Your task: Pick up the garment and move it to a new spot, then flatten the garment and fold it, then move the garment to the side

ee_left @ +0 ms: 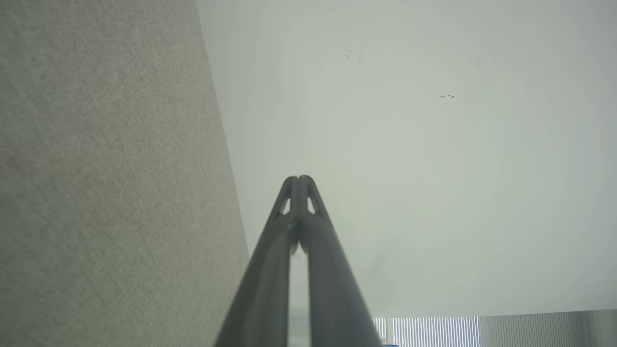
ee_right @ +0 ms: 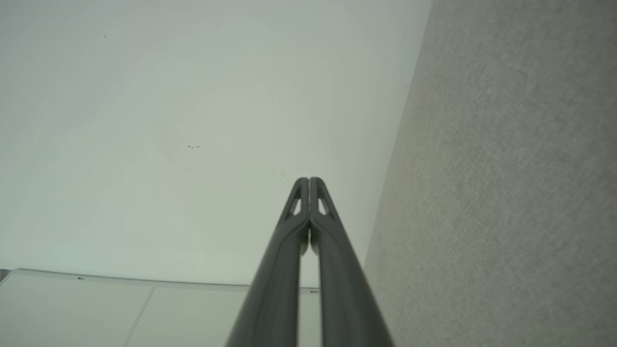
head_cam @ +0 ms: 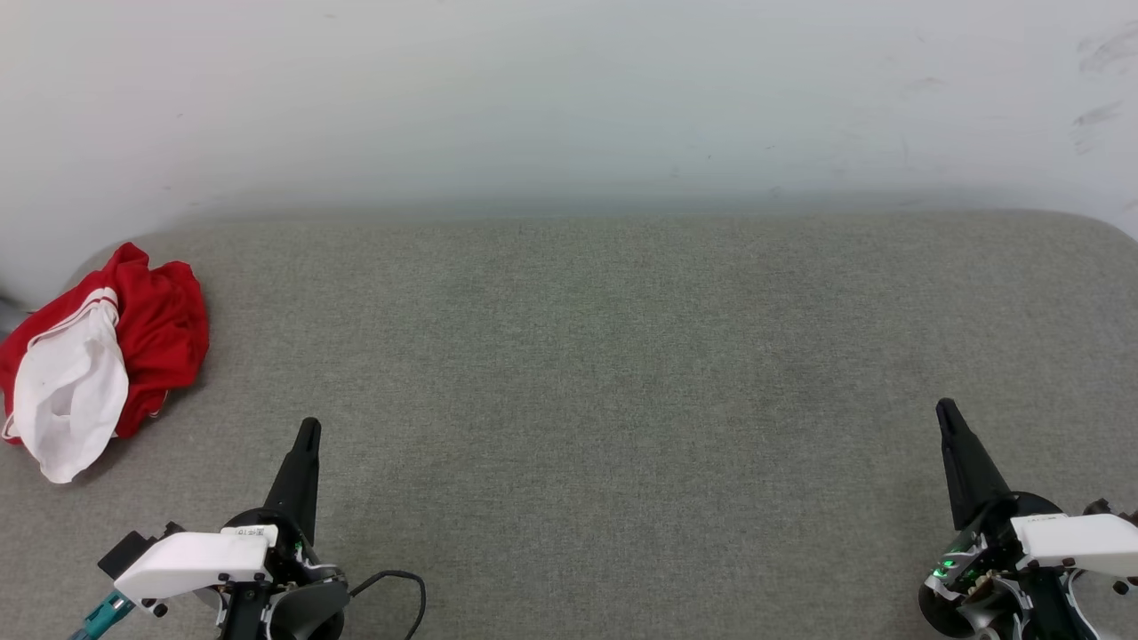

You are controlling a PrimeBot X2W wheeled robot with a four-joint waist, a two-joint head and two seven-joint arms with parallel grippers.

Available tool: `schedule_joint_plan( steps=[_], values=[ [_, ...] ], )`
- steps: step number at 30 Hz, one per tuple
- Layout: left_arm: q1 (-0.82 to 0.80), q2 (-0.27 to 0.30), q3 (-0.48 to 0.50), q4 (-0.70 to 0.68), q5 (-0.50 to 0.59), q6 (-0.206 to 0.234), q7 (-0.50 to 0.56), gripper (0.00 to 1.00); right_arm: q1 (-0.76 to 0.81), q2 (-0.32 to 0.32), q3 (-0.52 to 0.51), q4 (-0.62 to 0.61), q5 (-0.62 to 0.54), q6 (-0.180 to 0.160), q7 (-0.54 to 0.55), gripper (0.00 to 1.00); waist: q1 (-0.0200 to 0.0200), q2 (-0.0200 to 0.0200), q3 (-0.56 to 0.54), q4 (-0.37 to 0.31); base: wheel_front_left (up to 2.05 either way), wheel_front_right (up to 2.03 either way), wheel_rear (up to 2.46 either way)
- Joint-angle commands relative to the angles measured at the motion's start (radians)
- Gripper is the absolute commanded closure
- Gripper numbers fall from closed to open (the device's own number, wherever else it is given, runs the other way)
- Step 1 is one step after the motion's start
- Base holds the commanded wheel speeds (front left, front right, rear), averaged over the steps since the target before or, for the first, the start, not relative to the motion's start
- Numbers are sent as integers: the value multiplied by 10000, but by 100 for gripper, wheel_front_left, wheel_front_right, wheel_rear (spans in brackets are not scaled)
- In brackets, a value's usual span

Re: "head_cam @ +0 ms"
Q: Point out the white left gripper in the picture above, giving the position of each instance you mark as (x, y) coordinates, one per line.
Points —
(191, 562)

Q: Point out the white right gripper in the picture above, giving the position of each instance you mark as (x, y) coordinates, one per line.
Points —
(1080, 540)

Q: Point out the red and white basketball jersey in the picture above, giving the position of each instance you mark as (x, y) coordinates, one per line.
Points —
(156, 329)

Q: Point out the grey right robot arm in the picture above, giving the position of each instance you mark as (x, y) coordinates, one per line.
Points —
(1005, 618)

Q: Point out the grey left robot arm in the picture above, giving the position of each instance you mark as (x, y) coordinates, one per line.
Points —
(307, 612)

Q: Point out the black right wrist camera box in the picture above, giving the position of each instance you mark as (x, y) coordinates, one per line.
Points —
(1111, 511)

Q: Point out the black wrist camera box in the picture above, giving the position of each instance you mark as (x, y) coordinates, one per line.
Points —
(1111, 511)
(133, 549)

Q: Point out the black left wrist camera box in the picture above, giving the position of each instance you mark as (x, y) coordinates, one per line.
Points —
(133, 549)

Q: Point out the grey metal pipe frame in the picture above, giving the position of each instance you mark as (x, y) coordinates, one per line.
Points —
(9, 313)

